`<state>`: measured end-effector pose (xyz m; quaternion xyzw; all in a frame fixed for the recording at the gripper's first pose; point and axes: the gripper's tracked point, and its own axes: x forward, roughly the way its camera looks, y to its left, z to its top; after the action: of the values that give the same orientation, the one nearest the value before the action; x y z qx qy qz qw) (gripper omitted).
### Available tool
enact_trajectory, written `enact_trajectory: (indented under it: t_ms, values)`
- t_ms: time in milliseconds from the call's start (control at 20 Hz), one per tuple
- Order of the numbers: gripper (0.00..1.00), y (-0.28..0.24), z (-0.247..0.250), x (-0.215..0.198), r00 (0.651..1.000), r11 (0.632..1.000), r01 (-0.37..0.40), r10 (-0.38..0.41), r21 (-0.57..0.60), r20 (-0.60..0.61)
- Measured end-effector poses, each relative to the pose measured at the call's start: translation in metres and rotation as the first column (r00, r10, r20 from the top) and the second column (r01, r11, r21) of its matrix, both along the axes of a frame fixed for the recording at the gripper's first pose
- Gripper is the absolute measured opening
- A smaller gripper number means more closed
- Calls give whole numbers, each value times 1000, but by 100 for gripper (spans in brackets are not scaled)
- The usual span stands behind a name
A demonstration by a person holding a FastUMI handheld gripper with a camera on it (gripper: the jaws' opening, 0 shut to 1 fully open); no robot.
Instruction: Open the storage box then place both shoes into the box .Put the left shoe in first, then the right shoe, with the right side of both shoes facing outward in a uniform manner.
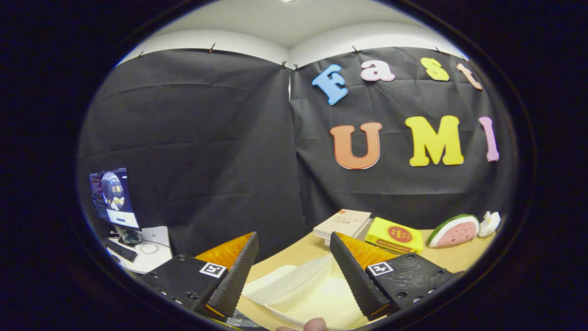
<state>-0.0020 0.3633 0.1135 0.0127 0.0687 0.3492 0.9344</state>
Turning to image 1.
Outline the black keyboard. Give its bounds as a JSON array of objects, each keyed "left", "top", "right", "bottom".
[{"left": 107, "top": 239, "right": 138, "bottom": 263}]

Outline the yellow book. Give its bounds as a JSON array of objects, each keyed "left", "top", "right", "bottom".
[{"left": 365, "top": 217, "right": 424, "bottom": 254}]

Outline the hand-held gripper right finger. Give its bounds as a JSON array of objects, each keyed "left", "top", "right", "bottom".
[{"left": 329, "top": 232, "right": 465, "bottom": 322}]

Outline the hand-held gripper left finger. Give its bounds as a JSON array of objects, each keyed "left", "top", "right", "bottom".
[{"left": 138, "top": 231, "right": 260, "bottom": 321}]

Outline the cream storage box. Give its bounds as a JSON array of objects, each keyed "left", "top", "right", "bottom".
[{"left": 242, "top": 252, "right": 368, "bottom": 330}]

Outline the white plush toy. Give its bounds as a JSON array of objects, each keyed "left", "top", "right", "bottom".
[{"left": 478, "top": 211, "right": 502, "bottom": 238}]

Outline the watermelon slice plush toy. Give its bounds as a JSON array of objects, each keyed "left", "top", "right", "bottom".
[{"left": 426, "top": 214, "right": 481, "bottom": 248}]

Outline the white desk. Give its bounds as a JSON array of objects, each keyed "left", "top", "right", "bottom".
[{"left": 105, "top": 225, "right": 174, "bottom": 275}]

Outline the computer monitor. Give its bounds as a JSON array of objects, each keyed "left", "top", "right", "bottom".
[{"left": 89, "top": 167, "right": 144, "bottom": 246}]

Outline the beige book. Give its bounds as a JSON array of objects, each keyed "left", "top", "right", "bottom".
[{"left": 313, "top": 209, "right": 372, "bottom": 246}]

